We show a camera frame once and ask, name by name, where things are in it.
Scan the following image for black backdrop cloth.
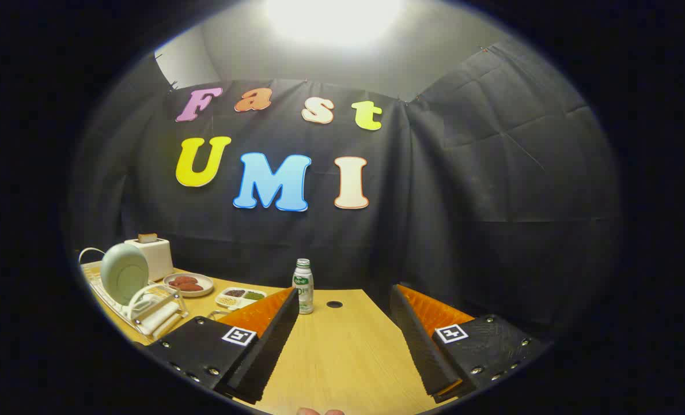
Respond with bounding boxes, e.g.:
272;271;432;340
69;43;622;346

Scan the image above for beige round plate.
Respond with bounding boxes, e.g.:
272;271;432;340
163;272;215;298

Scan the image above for pale green plate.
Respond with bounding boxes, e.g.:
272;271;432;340
100;243;150;306

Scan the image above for white divided snack tray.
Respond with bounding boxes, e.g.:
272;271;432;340
215;287;267;311

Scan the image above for white toaster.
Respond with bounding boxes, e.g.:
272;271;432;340
124;237;174;282

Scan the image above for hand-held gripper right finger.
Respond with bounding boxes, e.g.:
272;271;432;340
388;284;550;404

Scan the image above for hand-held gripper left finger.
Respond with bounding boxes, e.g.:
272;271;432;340
143;287;301;405

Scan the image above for white wire dish rack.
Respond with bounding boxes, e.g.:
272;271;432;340
77;247;190;339

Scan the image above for white drink bottle green label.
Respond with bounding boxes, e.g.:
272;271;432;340
292;258;315;315

